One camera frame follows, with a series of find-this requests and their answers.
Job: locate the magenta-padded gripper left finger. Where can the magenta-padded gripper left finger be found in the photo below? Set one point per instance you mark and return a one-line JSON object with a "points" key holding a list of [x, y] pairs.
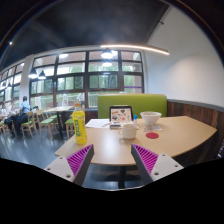
{"points": [[56, 166]]}

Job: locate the white paper sheet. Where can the white paper sheet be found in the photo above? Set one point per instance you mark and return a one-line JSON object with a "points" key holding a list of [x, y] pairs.
{"points": [[96, 123]]}

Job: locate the group of green-seated wooden chairs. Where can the group of green-seated wooden chairs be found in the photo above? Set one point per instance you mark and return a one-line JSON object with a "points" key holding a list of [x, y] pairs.
{"points": [[46, 122]]}

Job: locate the flat round red coaster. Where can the flat round red coaster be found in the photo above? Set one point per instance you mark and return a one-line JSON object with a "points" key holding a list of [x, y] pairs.
{"points": [[152, 135]]}

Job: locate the white ribbed mug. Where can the white ribbed mug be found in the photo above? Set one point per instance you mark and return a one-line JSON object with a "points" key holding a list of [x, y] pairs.
{"points": [[128, 131]]}

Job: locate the small blue-capped bottle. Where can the small blue-capped bottle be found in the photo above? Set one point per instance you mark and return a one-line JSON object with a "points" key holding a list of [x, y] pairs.
{"points": [[135, 120]]}

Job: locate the white bowl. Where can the white bowl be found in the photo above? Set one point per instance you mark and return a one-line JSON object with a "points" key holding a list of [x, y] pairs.
{"points": [[150, 117]]}

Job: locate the wooden dining table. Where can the wooden dining table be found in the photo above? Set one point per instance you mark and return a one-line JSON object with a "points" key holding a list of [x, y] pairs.
{"points": [[59, 109]]}

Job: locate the long curved strip light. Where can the long curved strip light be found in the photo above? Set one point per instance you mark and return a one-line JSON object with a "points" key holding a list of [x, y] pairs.
{"points": [[133, 47]]}

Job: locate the large dark-framed window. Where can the large dark-framed window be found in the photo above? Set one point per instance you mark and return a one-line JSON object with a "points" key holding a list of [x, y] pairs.
{"points": [[88, 81]]}

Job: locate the black-framed tablet with pictures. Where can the black-framed tablet with pictures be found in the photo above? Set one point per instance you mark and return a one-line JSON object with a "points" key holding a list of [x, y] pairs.
{"points": [[121, 115]]}

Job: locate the green upholstered bench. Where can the green upholstered bench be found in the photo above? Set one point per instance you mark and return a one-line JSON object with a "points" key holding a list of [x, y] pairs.
{"points": [[146, 102]]}

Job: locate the person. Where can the person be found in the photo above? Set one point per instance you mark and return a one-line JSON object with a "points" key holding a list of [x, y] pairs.
{"points": [[5, 111], [22, 115]]}

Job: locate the yellow drink bottle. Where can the yellow drink bottle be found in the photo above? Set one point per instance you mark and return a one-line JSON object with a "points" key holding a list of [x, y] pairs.
{"points": [[80, 128]]}

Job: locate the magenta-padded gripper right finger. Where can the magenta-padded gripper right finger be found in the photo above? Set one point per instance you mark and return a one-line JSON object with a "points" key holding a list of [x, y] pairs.
{"points": [[166, 166]]}

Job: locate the group of pendant ceiling lights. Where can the group of pendant ceiling lights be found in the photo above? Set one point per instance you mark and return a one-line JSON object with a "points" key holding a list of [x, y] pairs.
{"points": [[107, 54]]}

